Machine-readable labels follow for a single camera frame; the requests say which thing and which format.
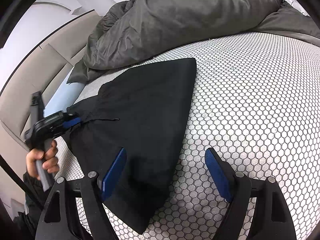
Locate black pants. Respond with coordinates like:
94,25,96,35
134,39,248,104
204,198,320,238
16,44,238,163
64,58,196,234

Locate black sleeve forearm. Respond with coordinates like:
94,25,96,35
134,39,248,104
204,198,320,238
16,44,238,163
13,172,49,239

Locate person's left hand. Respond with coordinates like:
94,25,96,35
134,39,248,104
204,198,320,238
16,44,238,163
26,140,60,180

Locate light blue pillow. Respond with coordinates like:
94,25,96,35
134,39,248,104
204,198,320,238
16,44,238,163
44,79,85,117

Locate beige upholstered headboard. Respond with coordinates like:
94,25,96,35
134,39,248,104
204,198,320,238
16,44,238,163
1,10,101,150

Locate white honeycomb mattress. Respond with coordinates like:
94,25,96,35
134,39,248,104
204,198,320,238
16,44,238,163
53,28,320,240

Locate grey duvet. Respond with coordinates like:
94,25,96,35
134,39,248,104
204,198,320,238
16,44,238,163
68,0,319,84

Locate black cable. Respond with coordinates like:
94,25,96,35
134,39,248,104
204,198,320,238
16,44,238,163
0,154,46,208

